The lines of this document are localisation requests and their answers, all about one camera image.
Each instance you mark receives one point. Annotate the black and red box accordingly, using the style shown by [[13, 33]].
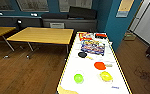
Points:
[[101, 35]]

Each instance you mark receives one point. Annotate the dark low bench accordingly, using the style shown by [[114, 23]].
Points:
[[11, 21]]

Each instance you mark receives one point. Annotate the yellow air hockey table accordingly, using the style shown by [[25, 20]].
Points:
[[91, 76]]

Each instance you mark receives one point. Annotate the green plate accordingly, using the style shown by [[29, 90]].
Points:
[[78, 78]]

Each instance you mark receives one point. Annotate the yellow wall poster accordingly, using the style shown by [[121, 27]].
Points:
[[125, 8]]

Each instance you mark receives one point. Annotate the red air hockey striker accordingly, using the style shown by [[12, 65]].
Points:
[[99, 65]]

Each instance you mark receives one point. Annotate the dark sofa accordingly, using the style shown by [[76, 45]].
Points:
[[74, 23]]

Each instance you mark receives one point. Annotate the orange red snack bag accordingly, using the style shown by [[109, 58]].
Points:
[[85, 36]]

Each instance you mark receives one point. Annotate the colourful snack packets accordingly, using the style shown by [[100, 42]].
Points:
[[93, 47]]

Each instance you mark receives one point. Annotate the woven brown basket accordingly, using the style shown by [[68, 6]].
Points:
[[129, 35]]

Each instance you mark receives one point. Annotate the orange air hockey striker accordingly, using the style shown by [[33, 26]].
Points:
[[106, 76]]

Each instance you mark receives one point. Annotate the white rectangular sign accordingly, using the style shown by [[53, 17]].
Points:
[[57, 25]]

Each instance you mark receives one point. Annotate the interior glass window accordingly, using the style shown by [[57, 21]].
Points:
[[32, 4], [76, 4], [2, 4]]

